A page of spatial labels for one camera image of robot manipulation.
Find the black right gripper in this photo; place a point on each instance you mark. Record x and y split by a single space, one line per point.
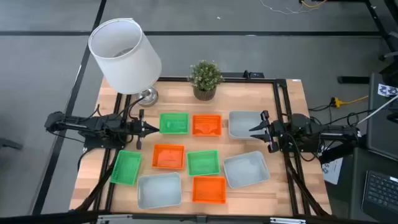
275 132

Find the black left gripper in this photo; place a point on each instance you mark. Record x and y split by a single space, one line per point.
138 129

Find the grey plastic bin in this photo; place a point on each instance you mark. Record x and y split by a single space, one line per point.
246 169
159 190
241 124

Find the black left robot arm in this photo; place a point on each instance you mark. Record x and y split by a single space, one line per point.
93 124

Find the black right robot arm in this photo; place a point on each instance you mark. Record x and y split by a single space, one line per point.
311 130

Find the green plastic mesh basket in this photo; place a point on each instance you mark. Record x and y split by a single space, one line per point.
203 163
126 168
174 123

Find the orange plastic mesh basket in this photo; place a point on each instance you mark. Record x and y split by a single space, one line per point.
206 125
209 190
168 156

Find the white shade table lamp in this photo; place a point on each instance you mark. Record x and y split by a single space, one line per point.
124 62

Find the small potted green plant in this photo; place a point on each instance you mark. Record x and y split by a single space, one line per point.
205 77

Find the white paper sheet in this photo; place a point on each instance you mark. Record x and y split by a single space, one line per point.
332 171

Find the silver aluminium extrusion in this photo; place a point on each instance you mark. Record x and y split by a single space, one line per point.
115 219
287 220

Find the dark monitor panel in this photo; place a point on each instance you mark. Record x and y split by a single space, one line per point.
381 124

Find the black keyboard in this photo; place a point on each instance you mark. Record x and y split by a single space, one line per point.
381 194

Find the black furniture legs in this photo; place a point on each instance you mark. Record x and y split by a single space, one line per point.
377 25

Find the black frame side rails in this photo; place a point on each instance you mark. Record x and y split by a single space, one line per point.
293 174
109 174

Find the black frame long beam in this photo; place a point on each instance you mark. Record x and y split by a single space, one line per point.
46 217

